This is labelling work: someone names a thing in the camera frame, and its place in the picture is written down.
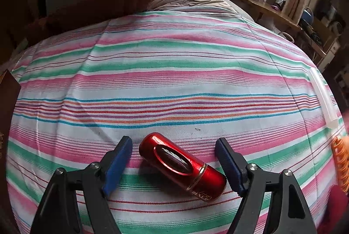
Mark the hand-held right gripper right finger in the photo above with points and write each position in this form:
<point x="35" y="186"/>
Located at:
<point x="229" y="165"/>

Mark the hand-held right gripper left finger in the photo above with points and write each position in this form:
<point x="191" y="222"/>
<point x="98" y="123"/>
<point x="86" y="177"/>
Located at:
<point x="117" y="165"/>

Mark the red metallic cylinder case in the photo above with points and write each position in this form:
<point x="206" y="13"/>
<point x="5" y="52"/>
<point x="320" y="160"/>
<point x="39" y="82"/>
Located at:
<point x="174" y="160"/>

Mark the orange plastic toy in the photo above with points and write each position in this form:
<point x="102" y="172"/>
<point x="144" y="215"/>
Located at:
<point x="342" y="155"/>

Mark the striped bedsheet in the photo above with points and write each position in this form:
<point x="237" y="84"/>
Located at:
<point x="174" y="73"/>

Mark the white plastic container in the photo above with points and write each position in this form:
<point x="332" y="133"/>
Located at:
<point x="323" y="97"/>

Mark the red garment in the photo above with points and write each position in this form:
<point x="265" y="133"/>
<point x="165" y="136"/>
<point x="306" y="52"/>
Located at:
<point x="338" y="209"/>

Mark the brown blanket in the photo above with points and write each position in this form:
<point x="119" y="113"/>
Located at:
<point x="109" y="4"/>

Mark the wooden shelf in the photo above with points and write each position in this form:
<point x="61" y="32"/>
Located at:
<point x="267" y="9"/>

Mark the blue round object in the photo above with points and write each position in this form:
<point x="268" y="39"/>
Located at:
<point x="306" y="17"/>

